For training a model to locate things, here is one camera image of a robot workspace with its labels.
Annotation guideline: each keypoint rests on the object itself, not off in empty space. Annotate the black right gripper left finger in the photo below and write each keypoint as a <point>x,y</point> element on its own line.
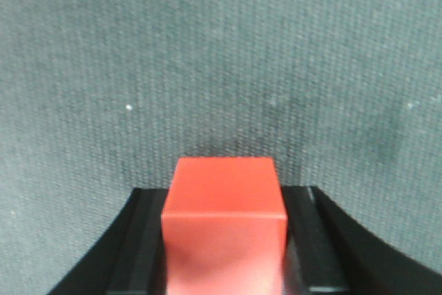
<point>129,257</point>

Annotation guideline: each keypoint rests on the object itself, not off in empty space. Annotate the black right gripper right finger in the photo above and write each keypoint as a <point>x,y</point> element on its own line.
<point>328,252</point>

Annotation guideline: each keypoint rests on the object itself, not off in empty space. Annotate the red magnetic cube block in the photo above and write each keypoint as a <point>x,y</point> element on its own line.
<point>224,226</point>

